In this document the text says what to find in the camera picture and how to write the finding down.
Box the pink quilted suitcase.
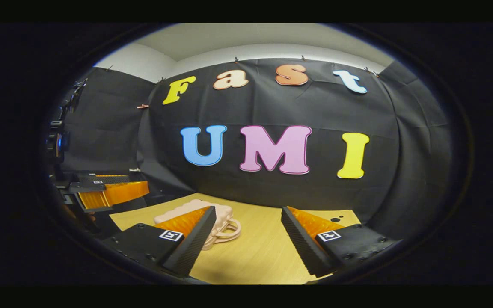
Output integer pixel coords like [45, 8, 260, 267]
[154, 199, 242, 251]

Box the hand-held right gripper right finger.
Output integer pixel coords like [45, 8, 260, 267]
[281, 206, 404, 278]

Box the black backdrop cloth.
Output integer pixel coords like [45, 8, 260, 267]
[58, 58, 454, 240]

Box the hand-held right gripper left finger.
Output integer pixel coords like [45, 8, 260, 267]
[101, 205, 217, 278]

